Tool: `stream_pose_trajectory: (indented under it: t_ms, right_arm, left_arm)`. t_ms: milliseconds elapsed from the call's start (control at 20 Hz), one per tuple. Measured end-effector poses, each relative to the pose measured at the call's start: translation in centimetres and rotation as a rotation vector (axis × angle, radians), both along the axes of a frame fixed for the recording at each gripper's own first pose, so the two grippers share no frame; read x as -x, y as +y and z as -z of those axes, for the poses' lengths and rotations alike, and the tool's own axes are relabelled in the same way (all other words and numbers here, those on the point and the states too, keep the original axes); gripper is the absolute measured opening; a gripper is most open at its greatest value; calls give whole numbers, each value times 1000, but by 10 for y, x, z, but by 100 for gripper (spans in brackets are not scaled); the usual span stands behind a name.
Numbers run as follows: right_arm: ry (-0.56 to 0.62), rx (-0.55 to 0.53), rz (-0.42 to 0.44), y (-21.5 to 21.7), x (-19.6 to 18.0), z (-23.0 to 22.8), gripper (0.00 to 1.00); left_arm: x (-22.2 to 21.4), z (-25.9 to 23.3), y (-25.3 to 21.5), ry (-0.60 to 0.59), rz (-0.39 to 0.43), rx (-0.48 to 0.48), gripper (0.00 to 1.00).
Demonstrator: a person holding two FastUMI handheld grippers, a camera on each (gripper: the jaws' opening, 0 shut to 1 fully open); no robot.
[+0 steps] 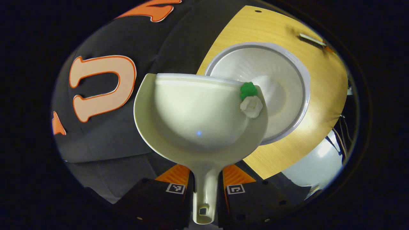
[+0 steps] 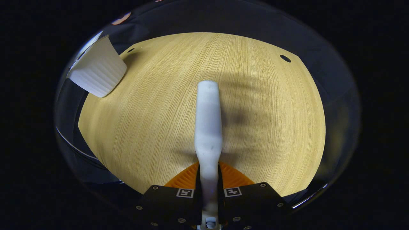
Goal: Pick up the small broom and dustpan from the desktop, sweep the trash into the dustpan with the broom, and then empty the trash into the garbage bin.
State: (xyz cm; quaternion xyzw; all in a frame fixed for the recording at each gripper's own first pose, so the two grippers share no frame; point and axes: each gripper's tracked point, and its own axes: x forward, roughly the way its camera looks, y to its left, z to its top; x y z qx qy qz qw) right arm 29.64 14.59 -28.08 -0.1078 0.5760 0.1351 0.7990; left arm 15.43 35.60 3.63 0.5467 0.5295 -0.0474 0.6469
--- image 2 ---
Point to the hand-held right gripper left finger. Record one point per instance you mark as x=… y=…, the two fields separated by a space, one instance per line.
x=169 y=204

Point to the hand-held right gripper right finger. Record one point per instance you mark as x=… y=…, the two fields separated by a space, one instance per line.
x=255 y=204

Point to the small white broom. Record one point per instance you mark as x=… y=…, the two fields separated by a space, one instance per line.
x=208 y=121

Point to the white ribbed garbage bin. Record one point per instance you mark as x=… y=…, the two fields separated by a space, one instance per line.
x=99 y=70

